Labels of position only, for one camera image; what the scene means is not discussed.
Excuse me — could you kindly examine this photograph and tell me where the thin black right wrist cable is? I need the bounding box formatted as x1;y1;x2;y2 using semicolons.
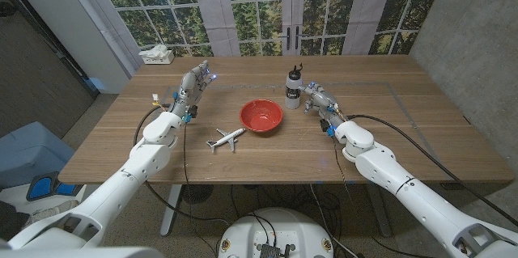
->
331;135;365;226

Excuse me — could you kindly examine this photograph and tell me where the white toy airplane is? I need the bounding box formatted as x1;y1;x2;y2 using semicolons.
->
206;127;247;154

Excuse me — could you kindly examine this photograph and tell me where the translucent oil cruet black cap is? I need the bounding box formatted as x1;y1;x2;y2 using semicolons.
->
284;62;304;110

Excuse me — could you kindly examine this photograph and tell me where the black round fan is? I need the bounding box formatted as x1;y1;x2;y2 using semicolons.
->
180;184;214;205

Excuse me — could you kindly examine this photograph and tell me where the dark trouser leg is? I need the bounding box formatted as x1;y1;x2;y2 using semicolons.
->
0;201;32;241

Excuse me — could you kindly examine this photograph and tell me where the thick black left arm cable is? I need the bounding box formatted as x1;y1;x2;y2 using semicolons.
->
133;106;230;226

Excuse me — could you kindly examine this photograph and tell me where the white tissue box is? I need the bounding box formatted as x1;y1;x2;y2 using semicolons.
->
138;44;176;66

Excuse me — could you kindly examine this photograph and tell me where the wooden panel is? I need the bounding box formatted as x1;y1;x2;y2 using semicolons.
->
125;82;454;178

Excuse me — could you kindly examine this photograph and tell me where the printed window backdrop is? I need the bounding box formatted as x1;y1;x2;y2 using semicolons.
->
64;0;451;77

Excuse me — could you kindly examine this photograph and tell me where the grey white sneaker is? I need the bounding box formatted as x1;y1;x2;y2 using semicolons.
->
23;200;80;227

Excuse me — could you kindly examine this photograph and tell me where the white pedal with blue pads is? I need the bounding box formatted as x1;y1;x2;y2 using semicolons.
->
0;171;88;215

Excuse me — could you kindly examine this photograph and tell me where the white table leg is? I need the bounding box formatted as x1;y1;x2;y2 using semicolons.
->
159;184;183;237

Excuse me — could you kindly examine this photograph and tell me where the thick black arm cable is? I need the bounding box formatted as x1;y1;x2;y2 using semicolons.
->
133;106;230;226
346;113;518;227

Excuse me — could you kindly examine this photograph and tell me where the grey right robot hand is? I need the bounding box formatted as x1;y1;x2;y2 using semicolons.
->
299;81;347;137

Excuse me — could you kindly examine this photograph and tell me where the thin black left wrist cable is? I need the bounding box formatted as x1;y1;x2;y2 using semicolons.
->
182;122;222;257

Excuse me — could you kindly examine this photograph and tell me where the white connector with yellow wires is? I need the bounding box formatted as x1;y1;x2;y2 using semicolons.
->
151;93;168;112

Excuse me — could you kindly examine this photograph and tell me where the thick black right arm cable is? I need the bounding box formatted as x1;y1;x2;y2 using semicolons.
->
346;113;518;227

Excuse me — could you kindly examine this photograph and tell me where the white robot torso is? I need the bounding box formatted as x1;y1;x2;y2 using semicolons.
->
217;207;334;258

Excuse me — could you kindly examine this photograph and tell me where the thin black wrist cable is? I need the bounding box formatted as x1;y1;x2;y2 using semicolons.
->
182;122;222;257
331;135;365;226

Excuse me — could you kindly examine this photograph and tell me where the dark door panel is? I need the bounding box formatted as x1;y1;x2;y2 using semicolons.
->
0;0;100;137

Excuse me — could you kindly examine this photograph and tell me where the red bowl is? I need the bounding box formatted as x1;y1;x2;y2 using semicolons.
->
239;99;284;133

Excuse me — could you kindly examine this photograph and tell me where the blue upholstered seat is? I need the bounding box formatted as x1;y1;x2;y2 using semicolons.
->
0;121;76;188

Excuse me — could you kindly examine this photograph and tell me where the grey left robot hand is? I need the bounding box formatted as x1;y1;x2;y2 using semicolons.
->
168;59;218;124

